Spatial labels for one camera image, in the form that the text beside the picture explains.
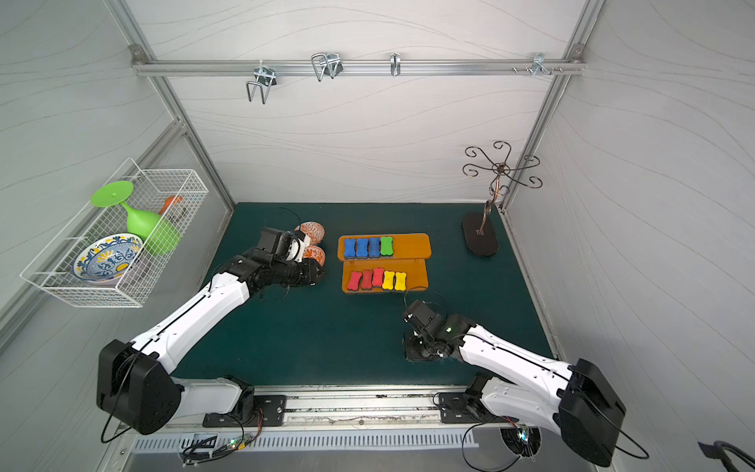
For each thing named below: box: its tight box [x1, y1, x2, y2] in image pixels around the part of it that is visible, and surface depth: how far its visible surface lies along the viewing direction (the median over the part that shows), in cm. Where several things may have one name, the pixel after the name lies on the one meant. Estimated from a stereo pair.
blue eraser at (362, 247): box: [355, 237, 369, 258], surface depth 88 cm
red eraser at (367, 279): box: [360, 269, 373, 291], surface depth 98 cm
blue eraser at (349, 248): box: [344, 237, 357, 260], surface depth 89 cm
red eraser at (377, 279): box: [372, 267, 385, 288], surface depth 98 cm
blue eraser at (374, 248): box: [367, 236, 382, 259], surface depth 88 cm
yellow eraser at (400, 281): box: [394, 271, 407, 292], surface depth 97 cm
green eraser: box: [380, 236, 394, 256], surface depth 90 cm
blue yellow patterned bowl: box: [72, 233, 145, 284], surface depth 63 cm
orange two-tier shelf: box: [337, 233, 432, 294], surface depth 95 cm
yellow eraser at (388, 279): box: [382, 270, 396, 291], surface depth 97 cm
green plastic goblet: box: [90, 180, 182, 256], surface depth 64 cm
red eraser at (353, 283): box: [347, 270, 363, 292], surface depth 98 cm
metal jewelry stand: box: [462, 140, 543, 258], surface depth 95 cm
